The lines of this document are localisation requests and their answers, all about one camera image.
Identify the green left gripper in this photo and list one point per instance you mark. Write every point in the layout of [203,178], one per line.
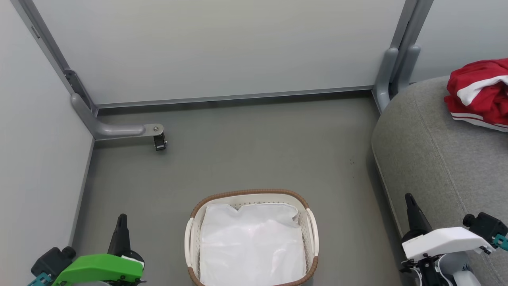
[99,268]

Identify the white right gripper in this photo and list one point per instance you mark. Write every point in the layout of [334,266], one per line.
[444,240]

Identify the white laundry basket brown rim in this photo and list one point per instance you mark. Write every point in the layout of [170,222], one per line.
[194,238]

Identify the white cloth basket liner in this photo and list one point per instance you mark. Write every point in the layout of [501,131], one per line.
[252,246]

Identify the grey fabric sofa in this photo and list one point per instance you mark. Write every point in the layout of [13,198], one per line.
[436,159]

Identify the small black caster wheel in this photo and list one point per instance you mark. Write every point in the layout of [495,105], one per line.
[160,142]

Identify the grey partition foot with caster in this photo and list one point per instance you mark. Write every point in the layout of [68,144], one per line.
[111,130]

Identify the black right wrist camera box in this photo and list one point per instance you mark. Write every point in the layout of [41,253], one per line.
[486,226]

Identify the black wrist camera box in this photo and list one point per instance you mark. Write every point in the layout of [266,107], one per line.
[486,226]
[53,260]

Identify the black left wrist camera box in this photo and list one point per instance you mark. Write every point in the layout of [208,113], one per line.
[53,260]

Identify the grey double partition post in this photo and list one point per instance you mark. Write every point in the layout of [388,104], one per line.
[397,67]

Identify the grey partition base rail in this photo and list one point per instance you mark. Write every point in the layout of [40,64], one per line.
[238,96]

